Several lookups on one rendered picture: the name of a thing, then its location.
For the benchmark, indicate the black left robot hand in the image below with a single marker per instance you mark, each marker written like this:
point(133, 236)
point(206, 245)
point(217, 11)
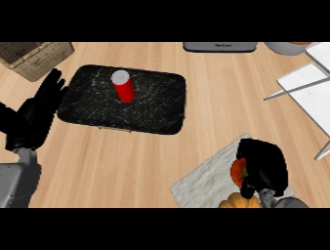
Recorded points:
point(32, 114)

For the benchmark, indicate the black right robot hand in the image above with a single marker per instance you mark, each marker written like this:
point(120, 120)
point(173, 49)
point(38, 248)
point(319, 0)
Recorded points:
point(265, 167)

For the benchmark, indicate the red tomato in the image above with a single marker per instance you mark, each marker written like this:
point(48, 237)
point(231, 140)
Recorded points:
point(238, 172)

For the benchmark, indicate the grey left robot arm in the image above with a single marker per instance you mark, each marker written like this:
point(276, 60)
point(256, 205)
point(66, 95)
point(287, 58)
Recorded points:
point(8, 182)

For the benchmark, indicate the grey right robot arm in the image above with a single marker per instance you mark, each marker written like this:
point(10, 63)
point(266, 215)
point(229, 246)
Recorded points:
point(284, 200)

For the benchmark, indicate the pale grey placemat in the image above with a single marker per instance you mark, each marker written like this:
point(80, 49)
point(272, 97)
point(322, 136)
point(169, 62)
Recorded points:
point(204, 180)

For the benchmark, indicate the white tiered shelf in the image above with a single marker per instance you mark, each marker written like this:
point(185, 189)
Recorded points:
point(322, 94)

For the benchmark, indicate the orange pumpkin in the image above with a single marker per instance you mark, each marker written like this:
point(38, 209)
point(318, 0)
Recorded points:
point(238, 201)

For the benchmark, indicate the wicker basket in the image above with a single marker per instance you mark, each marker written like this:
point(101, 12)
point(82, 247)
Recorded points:
point(29, 57)

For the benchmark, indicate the black speckled cutting board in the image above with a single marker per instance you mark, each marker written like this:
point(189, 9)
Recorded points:
point(123, 99)

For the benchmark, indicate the red can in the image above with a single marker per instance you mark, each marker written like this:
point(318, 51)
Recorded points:
point(123, 86)

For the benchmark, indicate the pale grey round pot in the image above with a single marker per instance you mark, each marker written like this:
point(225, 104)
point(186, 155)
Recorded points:
point(288, 48)

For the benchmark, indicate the dark grey appliance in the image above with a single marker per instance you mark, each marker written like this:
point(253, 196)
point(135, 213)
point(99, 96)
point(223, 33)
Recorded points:
point(219, 47)

